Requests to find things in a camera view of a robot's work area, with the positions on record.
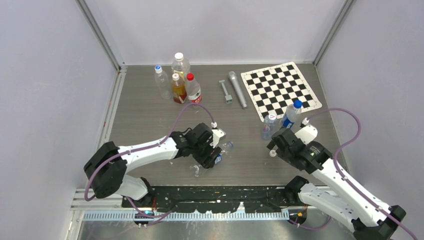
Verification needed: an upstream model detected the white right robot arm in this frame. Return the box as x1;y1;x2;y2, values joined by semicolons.
267;125;406;240

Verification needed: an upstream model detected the blue white cap bottle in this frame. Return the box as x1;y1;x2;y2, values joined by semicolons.
154;65;173;100

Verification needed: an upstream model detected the silver microphone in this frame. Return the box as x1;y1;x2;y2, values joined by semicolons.
228;71;248;110

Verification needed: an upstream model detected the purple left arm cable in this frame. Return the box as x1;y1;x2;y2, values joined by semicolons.
84;102;218;202

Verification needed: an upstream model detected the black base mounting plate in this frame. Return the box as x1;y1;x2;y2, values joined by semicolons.
134;185;308;214

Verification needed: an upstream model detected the clear bottle pink label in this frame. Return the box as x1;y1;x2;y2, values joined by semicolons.
261;114;278;140

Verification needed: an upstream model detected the blue bottle cap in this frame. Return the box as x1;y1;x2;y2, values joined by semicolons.
293;100;303;109

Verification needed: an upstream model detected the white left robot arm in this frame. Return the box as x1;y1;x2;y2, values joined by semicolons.
83;123;226;207

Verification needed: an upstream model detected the amber liquid bottle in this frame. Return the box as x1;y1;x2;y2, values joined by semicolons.
171;73;187;104

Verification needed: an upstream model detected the blue label clear bottle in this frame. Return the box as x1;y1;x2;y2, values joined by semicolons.
281;103;302;129

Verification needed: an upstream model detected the red cap clear bottle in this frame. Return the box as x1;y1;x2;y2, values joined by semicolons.
186;73;202;104

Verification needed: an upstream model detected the black white chessboard mat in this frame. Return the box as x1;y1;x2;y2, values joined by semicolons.
240;62;323;122

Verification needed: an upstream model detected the tall white cap bottle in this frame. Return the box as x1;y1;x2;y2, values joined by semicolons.
171;52;191;80

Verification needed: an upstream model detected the white bottle cap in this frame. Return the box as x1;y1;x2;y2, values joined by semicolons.
269;150;277;158
267;113;277;122

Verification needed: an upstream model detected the Pepsi label clear bottle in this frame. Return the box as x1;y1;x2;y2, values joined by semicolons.
189;141;234;177

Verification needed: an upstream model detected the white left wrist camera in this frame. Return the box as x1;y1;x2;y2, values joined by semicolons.
210;122;226;148

